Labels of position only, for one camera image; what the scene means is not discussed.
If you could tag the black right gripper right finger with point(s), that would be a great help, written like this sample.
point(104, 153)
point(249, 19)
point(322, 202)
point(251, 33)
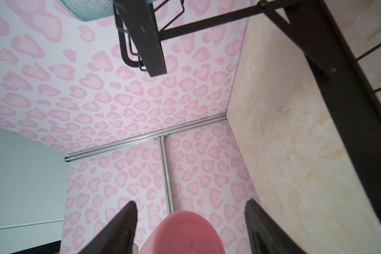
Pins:
point(265, 235)

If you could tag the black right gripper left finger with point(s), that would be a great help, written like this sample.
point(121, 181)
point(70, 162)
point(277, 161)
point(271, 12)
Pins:
point(117, 237)

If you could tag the pink plastic cup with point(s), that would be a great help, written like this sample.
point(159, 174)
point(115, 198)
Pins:
point(183, 232)

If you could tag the pale teal cup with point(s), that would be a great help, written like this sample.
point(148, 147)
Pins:
point(89, 10)

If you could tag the black wire dish rack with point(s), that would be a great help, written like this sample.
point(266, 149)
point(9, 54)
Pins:
point(349, 97)

